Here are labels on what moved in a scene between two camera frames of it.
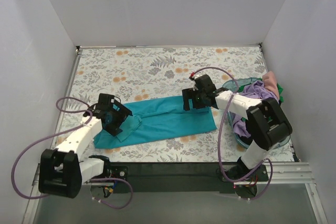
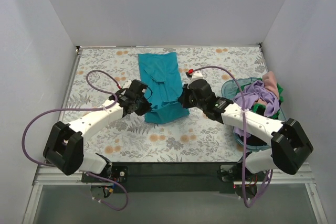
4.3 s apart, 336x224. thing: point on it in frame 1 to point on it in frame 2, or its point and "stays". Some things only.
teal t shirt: (158, 119) to (160, 73)
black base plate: (187, 178) stays
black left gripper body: (122, 118) to (145, 106)
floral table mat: (140, 75) stays
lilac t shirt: (257, 90) stays
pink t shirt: (270, 82) stays
